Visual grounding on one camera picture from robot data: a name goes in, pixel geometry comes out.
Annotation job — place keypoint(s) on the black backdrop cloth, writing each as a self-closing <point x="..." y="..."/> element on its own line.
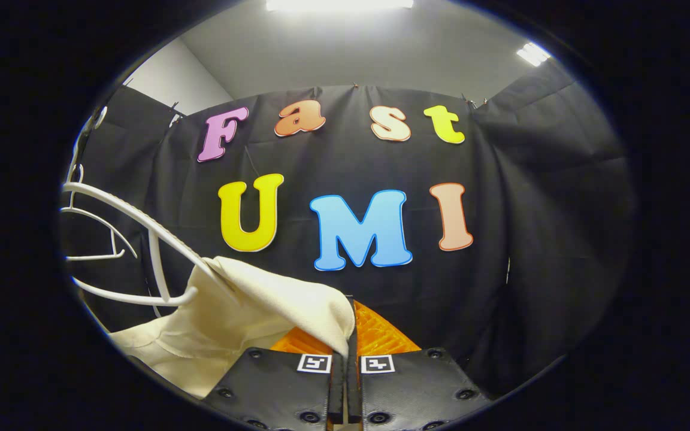
<point x="530" y="209"/>

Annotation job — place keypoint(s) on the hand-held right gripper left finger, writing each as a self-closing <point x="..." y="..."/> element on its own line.
<point x="285" y="383"/>

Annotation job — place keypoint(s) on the cream long-sleeved shirt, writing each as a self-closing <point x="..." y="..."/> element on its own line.
<point x="249" y="311"/>

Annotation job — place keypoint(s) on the ceiling light panel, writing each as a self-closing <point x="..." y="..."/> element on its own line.
<point x="532" y="54"/>
<point x="339" y="4"/>

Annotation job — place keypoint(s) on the white plastic clothes hanger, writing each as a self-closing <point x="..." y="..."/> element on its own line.
<point x="118" y="228"/>
<point x="141" y="216"/>

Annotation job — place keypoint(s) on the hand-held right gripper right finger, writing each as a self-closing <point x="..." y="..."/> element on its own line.
<point x="353" y="389"/>

